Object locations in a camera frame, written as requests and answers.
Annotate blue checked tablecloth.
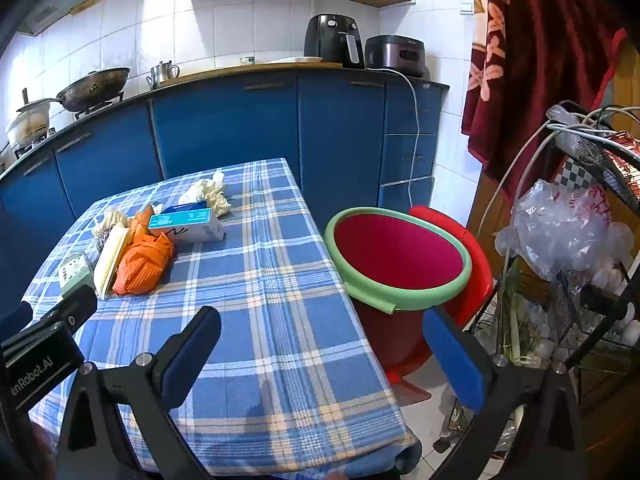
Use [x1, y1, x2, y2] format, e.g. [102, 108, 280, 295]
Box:
[22, 157, 421, 476]

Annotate blue and white box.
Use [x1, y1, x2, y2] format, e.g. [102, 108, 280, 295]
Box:
[148, 207, 226, 243]

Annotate gas stove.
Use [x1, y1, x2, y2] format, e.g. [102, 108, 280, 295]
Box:
[0, 91, 126, 171]

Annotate checkered cloth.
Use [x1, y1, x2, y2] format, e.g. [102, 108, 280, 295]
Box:
[557, 155, 596, 191]

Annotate white power cable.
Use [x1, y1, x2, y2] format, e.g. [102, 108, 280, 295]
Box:
[395, 69, 423, 211]

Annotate blue kitchen base cabinet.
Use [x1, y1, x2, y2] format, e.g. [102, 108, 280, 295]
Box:
[0, 72, 451, 321]

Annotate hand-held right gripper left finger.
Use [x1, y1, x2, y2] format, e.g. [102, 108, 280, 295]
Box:
[52, 305, 223, 480]

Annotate small pale green box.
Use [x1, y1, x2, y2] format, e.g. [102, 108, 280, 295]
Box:
[59, 252, 96, 295]

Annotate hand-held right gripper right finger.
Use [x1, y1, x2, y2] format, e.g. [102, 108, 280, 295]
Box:
[422, 306, 586, 480]

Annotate kitchen countertop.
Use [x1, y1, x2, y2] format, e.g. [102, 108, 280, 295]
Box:
[0, 62, 451, 181]

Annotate red plastic stool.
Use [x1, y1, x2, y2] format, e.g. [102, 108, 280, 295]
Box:
[387, 205, 496, 403]

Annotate white plastic packet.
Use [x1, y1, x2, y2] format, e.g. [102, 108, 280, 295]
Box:
[94, 224, 132, 301]

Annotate white cooking pot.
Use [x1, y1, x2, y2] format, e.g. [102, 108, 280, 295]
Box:
[6, 102, 53, 148]

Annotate red bin with green rim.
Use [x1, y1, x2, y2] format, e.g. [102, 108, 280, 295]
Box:
[324, 206, 473, 376]

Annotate green onions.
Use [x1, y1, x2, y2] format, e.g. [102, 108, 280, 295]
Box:
[500, 260, 531, 361]

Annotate orange plastic wrapper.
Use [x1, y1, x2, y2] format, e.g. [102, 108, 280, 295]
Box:
[112, 205, 176, 297]

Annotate dark red patterned towel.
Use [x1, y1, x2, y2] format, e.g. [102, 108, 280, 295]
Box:
[461, 0, 628, 201]

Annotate small tissue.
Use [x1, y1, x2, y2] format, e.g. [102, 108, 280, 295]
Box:
[91, 208, 130, 238]

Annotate dark rice cooker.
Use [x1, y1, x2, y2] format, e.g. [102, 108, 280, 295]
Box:
[364, 35, 430, 80]

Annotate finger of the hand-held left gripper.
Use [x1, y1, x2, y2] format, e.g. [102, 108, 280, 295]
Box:
[0, 301, 34, 343]
[30, 285, 99, 334]

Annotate blue packet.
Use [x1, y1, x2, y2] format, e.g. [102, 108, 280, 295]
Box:
[162, 200, 208, 215]

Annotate dark wok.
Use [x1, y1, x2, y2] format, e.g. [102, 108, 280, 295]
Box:
[17, 67, 132, 112]

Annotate pile of white eggs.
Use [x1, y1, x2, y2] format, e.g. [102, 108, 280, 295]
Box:
[520, 265, 640, 361]

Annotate steel kettle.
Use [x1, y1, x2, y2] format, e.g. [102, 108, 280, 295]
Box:
[146, 61, 180, 90]

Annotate black air fryer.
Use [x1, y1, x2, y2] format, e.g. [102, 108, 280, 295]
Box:
[303, 14, 365, 68]

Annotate red patterned packet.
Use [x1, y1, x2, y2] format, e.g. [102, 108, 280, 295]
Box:
[610, 130, 640, 196]

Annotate clear plastic bag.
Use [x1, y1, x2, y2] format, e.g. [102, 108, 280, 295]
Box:
[495, 180, 636, 281]

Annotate large tissue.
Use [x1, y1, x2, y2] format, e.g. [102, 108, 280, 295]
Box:
[179, 171, 232, 218]

